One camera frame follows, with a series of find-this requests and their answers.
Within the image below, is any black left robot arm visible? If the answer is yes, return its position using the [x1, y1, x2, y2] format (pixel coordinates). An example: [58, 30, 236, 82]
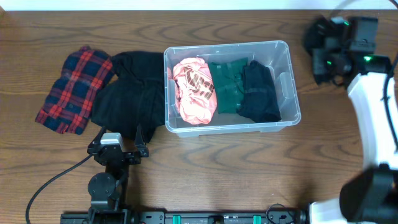
[87, 125, 149, 224]

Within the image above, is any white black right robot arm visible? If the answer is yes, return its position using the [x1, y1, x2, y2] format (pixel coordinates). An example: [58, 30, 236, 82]
[303, 17, 397, 223]

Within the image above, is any dark green garment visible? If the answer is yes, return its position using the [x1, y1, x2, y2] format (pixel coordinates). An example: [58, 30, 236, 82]
[208, 58, 248, 114]

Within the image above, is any black taped garment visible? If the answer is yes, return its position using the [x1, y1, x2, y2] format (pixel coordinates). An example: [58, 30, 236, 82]
[303, 17, 333, 56]

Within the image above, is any pink folded garment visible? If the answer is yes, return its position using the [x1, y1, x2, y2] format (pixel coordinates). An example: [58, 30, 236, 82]
[171, 57, 218, 125]

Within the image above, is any large black garment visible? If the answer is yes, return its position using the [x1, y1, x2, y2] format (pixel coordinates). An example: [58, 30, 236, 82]
[91, 51, 165, 142]

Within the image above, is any clear plastic storage bin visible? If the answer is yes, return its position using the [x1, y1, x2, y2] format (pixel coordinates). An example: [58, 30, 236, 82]
[164, 40, 301, 138]

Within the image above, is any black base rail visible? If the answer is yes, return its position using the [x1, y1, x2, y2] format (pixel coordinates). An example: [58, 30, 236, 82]
[60, 209, 309, 224]

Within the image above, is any red navy plaid shirt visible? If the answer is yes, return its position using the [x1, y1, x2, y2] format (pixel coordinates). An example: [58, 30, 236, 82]
[35, 46, 114, 135]

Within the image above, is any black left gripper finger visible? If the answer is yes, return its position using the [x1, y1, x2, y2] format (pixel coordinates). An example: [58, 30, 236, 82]
[92, 126, 106, 145]
[134, 124, 147, 152]

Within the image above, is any navy garment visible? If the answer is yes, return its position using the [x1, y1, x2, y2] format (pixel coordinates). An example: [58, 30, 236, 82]
[237, 60, 281, 123]

